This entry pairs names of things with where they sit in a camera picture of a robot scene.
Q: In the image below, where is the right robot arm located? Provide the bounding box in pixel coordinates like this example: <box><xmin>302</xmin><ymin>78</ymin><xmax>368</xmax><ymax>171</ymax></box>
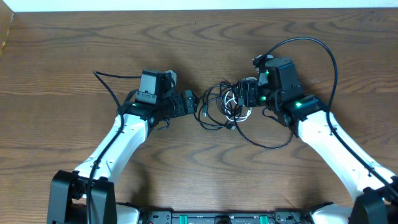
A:
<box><xmin>232</xmin><ymin>55</ymin><xmax>397</xmax><ymax>223</ymax></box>

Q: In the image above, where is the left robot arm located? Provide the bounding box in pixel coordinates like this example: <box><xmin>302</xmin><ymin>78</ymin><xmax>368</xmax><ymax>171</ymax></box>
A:
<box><xmin>47</xmin><ymin>70</ymin><xmax>198</xmax><ymax>223</ymax></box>

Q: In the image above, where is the black USB cable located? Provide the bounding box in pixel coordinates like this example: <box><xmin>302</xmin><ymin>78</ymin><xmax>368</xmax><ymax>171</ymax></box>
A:
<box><xmin>194</xmin><ymin>80</ymin><xmax>295</xmax><ymax>150</ymax></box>

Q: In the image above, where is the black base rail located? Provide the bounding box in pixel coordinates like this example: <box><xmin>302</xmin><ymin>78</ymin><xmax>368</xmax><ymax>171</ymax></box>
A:
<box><xmin>137</xmin><ymin>210</ymin><xmax>313</xmax><ymax>224</ymax></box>

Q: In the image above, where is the right camera cable black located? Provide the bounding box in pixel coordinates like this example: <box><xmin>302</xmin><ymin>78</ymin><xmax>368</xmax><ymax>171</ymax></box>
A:
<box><xmin>266</xmin><ymin>37</ymin><xmax>397</xmax><ymax>199</ymax></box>

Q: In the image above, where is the white USB cable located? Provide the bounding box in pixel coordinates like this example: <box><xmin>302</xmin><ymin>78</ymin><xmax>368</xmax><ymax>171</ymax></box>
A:
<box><xmin>223</xmin><ymin>90</ymin><xmax>252</xmax><ymax>123</ymax></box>

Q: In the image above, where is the left camera cable black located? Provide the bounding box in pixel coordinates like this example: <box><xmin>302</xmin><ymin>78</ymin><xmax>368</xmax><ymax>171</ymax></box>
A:
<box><xmin>75</xmin><ymin>71</ymin><xmax>149</xmax><ymax>223</ymax></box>

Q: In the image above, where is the camera cable black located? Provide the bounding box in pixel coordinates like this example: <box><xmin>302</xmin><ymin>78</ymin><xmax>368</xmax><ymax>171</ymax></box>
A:
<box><xmin>266</xmin><ymin>37</ymin><xmax>397</xmax><ymax>199</ymax></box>
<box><xmin>75</xmin><ymin>71</ymin><xmax>149</xmax><ymax>223</ymax></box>

